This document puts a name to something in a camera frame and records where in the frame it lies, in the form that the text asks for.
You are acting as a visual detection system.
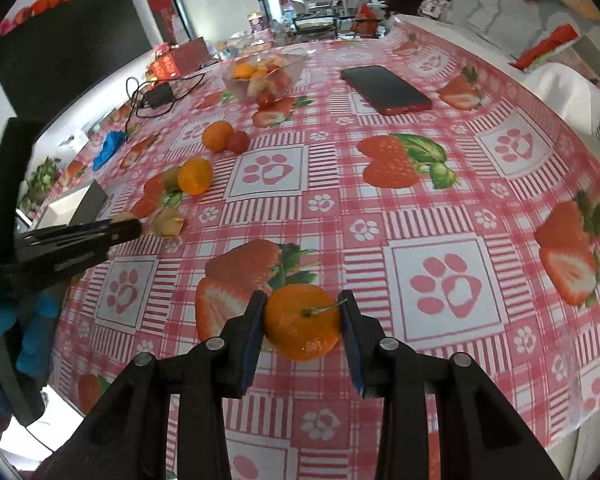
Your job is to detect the person's left hand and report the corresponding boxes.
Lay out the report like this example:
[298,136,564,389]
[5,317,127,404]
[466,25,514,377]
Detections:
[0,291,62,411]

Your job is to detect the clear glass bowl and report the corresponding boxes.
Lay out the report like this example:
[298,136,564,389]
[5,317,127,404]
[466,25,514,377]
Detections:
[222,54,306,103]

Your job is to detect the dark red box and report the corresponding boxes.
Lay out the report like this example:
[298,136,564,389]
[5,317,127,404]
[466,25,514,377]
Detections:
[172,37,212,73]

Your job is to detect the mandarin orange with stem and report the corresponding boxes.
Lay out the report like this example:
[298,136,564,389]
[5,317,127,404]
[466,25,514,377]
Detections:
[263,283,343,362]

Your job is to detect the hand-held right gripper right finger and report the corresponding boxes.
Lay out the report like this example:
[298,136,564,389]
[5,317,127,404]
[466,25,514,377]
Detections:
[337,289,566,480]

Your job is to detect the white table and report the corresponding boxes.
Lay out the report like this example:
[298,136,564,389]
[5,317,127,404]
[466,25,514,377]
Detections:
[302,0,356,13]

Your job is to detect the green potted plant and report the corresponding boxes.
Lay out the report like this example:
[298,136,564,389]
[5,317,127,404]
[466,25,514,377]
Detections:
[20,157,61,216]

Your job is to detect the red gift box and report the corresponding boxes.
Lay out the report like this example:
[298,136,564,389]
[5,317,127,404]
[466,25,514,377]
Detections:
[150,55,181,81]

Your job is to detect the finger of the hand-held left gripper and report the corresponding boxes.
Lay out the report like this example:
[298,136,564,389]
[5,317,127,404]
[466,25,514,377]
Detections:
[16,218,144,282]

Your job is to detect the orange cushion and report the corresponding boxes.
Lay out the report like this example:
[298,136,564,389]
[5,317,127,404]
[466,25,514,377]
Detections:
[510,24,581,72]

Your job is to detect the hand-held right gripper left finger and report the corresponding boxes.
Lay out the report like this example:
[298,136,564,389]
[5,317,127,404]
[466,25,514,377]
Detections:
[35,290,269,480]

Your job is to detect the orange red bag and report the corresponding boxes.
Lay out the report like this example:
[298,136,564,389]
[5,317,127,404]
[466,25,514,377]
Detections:
[352,2,381,36]

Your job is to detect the black wire basket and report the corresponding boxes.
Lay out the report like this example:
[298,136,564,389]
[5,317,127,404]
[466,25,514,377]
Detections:
[292,15,338,36]

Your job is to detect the blue fuzzy glove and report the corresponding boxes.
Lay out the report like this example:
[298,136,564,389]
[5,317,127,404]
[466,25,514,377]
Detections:
[92,130,128,171]

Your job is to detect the black television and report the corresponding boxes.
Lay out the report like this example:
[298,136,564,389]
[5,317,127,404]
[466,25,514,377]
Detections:
[0,0,153,121]

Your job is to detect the red-cased smartphone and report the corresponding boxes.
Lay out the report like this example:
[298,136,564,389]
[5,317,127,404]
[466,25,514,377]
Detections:
[340,65,433,117]

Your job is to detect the white open box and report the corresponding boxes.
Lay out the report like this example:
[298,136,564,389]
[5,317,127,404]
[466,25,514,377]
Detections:
[32,180,108,231]

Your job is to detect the black power adapter with cable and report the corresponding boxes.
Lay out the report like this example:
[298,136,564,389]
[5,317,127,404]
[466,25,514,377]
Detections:
[125,72,206,126]

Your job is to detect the grey blanket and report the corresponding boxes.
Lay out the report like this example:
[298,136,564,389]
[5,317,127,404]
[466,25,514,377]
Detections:
[445,0,581,56]

